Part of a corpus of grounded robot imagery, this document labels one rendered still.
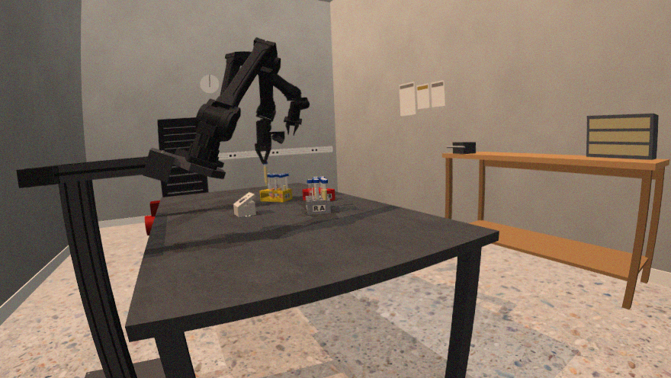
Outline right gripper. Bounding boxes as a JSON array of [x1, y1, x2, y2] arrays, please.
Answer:
[[255, 131, 271, 164]]

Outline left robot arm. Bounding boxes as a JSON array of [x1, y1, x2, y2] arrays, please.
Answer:
[[218, 51, 310, 142]]

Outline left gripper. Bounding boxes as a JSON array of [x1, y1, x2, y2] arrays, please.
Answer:
[[284, 111, 302, 135]]

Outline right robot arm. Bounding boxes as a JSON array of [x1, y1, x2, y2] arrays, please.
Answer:
[[185, 37, 284, 170]]

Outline red lego plate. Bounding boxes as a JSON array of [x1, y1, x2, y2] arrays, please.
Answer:
[[303, 188, 335, 201]]

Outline yellow tube rack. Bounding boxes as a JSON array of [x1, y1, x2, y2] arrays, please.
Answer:
[[260, 189, 292, 202]]

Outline grey tube rack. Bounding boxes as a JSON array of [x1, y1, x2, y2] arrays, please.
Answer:
[[305, 196, 331, 215]]

